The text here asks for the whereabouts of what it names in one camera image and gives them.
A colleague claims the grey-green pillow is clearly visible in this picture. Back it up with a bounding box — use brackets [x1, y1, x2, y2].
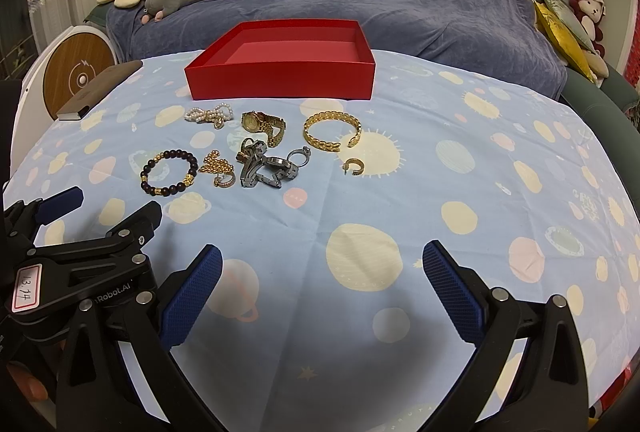
[544, 0, 594, 53]

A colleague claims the red monkey plush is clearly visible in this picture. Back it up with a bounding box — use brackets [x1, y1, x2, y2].
[570, 0, 605, 57]

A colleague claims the round wooden white device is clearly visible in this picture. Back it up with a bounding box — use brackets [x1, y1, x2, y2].
[11, 25, 117, 171]

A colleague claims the yellow satin pillow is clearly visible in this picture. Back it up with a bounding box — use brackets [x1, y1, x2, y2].
[533, 1, 597, 84]

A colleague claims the red shallow box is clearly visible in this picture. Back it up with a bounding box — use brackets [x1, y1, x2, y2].
[184, 18, 375, 100]

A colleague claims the space-pattern blue tablecloth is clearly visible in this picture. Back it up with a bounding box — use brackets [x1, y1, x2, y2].
[2, 48, 640, 432]

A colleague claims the silver ring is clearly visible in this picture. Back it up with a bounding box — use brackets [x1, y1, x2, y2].
[285, 145, 313, 166]

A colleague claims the gold chain bangle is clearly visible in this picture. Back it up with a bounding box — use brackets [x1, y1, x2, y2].
[303, 110, 362, 152]

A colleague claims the dark bead bracelet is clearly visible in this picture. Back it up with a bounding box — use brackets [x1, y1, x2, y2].
[139, 149, 200, 198]

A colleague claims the gold hoop earring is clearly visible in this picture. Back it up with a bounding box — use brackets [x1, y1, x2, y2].
[342, 158, 364, 176]

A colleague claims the white pearl bracelet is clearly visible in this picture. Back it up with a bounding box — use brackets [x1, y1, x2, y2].
[183, 102, 234, 131]

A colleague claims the gold wristwatch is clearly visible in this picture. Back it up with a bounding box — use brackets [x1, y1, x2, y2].
[241, 110, 286, 148]

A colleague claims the silver metal watch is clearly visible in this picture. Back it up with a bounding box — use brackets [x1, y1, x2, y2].
[236, 137, 299, 188]

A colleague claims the left hand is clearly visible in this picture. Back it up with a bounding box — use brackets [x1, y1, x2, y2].
[6, 363, 49, 403]

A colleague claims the green sofa bed frame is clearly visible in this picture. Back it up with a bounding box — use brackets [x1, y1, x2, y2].
[512, 0, 640, 218]

